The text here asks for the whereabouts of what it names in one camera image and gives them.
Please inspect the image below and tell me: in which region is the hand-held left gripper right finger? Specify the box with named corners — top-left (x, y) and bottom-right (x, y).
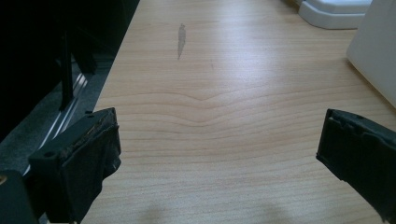
top-left (316, 108), bottom-right (396, 224)

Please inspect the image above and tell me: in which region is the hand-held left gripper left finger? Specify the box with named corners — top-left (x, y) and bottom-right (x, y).
top-left (27, 106), bottom-right (122, 224)

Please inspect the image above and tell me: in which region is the black metal stand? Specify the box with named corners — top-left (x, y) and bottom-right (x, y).
top-left (58, 31), bottom-right (98, 112)

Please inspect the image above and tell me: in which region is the white plastic box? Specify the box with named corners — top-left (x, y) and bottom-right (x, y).
top-left (346, 0), bottom-right (396, 109)

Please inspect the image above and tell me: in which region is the white plastic tray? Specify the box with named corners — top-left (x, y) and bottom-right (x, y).
top-left (298, 0), bottom-right (374, 31)

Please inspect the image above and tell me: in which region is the silver metal rail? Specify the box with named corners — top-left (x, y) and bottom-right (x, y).
top-left (22, 73), bottom-right (89, 175)

